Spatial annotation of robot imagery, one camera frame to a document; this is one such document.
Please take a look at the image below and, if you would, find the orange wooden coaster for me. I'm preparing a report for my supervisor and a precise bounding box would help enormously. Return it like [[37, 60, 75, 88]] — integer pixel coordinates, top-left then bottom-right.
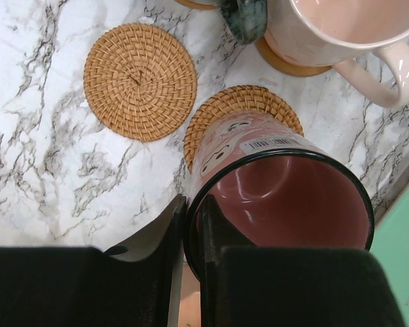
[[175, 0, 215, 10]]

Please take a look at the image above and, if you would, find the grey ceramic mug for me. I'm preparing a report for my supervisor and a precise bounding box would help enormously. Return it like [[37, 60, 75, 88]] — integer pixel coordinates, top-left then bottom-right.
[[203, 0, 268, 45]]

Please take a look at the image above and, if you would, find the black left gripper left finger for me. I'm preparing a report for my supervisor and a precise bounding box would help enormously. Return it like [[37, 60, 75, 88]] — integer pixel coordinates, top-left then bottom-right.
[[0, 195, 186, 326]]

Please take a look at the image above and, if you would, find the pink ceramic mug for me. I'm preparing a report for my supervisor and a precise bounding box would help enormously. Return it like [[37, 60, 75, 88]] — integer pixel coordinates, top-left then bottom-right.
[[264, 1, 409, 108]]

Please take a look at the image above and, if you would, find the light wooden coaster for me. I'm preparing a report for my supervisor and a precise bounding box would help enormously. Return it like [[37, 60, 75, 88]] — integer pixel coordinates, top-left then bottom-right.
[[255, 37, 332, 78]]

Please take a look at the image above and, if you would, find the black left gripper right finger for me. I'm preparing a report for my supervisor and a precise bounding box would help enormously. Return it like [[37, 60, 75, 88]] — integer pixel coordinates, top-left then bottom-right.
[[200, 196, 405, 326]]

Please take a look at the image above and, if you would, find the green floral tray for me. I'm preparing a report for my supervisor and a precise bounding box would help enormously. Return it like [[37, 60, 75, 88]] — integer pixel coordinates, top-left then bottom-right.
[[372, 186, 409, 326]]

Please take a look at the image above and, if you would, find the red ceramic mug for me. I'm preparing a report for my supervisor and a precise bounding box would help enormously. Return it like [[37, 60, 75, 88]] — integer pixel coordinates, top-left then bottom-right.
[[184, 111, 374, 275]]

